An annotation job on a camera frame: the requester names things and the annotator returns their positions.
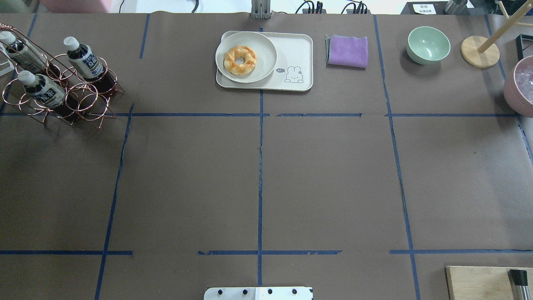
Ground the steel muddler black tip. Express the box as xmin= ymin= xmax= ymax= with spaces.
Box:
xmin=509 ymin=269 xmax=532 ymax=300

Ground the purple folded cloth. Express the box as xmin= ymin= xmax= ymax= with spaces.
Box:
xmin=326 ymin=35 xmax=368 ymax=69

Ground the bamboo cutting board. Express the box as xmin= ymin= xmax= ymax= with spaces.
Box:
xmin=446 ymin=266 xmax=533 ymax=300

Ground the twisted ring bread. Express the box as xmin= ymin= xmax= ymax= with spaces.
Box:
xmin=223 ymin=45 xmax=257 ymax=75

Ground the pink bowl of ice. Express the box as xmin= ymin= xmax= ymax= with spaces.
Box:
xmin=504 ymin=56 xmax=533 ymax=118

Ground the beige rectangular tray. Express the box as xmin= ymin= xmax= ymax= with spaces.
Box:
xmin=216 ymin=31 xmax=314 ymax=93

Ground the beige round plate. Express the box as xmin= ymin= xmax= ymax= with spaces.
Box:
xmin=215 ymin=32 xmax=277 ymax=83

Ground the copper wire bottle rack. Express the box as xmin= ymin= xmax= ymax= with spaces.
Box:
xmin=1 ymin=23 xmax=123 ymax=128

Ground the tea bottle front left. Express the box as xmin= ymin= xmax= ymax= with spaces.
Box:
xmin=17 ymin=70 xmax=65 ymax=108

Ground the mint green bowl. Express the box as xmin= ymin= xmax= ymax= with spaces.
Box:
xmin=406 ymin=26 xmax=451 ymax=65

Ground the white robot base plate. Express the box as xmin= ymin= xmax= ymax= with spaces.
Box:
xmin=203 ymin=286 xmax=314 ymax=300

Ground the wooden cup stand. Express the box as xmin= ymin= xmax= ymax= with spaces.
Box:
xmin=460 ymin=0 xmax=532 ymax=70

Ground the aluminium frame post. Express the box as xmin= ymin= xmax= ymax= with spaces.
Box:
xmin=251 ymin=0 xmax=272 ymax=20

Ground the tea bottle back left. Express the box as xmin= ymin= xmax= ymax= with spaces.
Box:
xmin=0 ymin=32 xmax=47 ymax=74

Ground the tea bottle white cap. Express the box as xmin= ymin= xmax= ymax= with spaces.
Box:
xmin=63 ymin=37 xmax=104 ymax=81

